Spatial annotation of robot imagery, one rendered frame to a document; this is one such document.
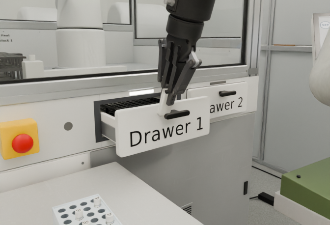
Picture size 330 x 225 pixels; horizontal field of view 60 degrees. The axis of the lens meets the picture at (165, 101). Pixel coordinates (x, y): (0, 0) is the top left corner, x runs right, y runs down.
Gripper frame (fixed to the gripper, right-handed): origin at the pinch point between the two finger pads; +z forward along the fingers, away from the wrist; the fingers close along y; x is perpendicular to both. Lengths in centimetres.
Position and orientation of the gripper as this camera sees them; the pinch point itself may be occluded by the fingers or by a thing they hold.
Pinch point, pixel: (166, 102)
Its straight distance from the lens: 67.5
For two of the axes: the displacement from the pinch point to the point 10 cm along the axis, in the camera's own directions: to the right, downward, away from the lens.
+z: -2.1, 8.6, 4.7
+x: 8.0, -1.2, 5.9
